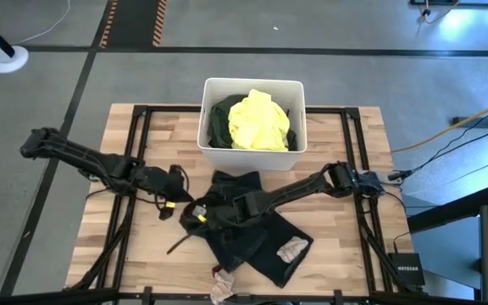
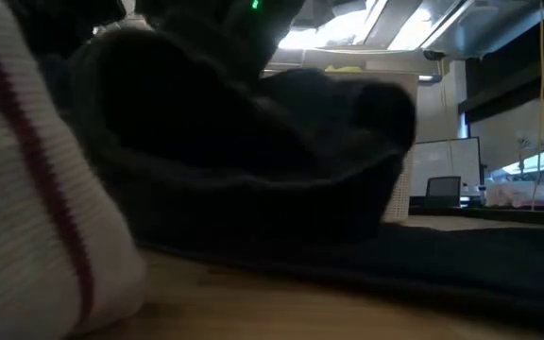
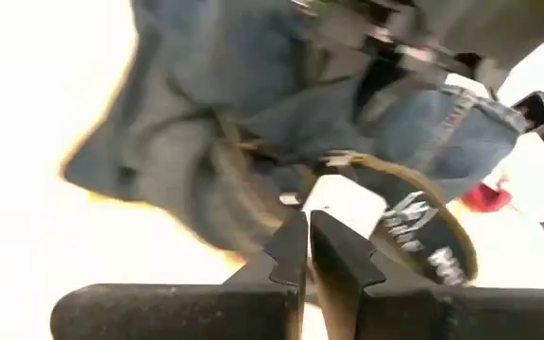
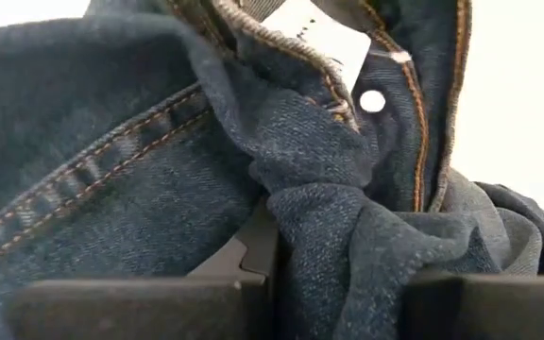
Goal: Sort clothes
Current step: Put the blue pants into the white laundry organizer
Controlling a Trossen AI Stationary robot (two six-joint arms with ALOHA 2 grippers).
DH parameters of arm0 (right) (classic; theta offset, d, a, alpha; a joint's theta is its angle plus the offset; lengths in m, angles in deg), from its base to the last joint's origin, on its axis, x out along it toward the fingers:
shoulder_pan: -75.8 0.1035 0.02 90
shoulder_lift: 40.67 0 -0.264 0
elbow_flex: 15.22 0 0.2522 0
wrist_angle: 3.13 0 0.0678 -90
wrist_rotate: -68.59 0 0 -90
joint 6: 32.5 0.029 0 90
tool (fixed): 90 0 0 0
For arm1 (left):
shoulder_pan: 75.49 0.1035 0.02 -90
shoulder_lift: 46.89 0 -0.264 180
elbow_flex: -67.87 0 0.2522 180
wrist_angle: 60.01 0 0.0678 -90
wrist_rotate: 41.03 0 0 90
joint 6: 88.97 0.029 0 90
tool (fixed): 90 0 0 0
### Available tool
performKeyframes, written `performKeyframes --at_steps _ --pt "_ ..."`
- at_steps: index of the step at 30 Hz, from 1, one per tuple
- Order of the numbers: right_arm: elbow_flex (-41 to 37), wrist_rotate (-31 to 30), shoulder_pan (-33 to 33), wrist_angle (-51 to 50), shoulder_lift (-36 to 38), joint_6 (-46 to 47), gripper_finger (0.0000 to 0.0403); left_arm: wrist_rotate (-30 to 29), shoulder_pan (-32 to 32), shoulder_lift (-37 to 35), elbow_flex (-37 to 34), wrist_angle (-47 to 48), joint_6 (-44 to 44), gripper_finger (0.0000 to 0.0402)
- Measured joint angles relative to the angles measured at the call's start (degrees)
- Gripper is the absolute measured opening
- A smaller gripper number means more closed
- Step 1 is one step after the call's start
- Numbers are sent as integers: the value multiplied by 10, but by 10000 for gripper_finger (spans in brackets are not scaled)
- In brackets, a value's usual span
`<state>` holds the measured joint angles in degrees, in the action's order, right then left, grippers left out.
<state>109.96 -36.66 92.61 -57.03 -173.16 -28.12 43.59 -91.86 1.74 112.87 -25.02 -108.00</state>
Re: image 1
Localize black network switch box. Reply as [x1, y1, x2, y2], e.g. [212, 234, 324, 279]
[387, 252, 425, 287]

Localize black metal beam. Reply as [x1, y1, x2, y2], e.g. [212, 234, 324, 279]
[405, 182, 488, 235]

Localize neon yellow shirt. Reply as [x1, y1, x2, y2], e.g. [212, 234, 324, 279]
[227, 88, 291, 153]

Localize white pole with round base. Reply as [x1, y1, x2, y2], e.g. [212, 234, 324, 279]
[0, 8, 30, 75]

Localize white striped cloth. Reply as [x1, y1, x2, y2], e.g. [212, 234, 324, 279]
[276, 236, 312, 264]

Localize pale pink garment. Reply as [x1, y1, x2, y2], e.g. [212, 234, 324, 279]
[208, 270, 237, 305]

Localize orange black hazard tape strip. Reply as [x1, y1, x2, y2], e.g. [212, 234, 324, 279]
[98, 0, 119, 49]
[151, 0, 168, 47]

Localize white plastic bin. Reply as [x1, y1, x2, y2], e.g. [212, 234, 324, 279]
[196, 77, 308, 171]

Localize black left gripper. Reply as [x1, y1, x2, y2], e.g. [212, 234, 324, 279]
[141, 165, 195, 204]

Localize white floor cable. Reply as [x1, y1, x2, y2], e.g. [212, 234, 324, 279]
[14, 0, 72, 46]

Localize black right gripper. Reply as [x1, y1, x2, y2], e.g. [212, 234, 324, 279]
[166, 197, 239, 256]

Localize dark denim jeans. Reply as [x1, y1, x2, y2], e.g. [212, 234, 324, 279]
[179, 169, 315, 290]

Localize dark green garment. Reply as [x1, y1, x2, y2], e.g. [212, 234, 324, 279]
[208, 94, 247, 150]

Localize black metal table frame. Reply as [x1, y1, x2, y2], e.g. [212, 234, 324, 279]
[61, 103, 430, 305]

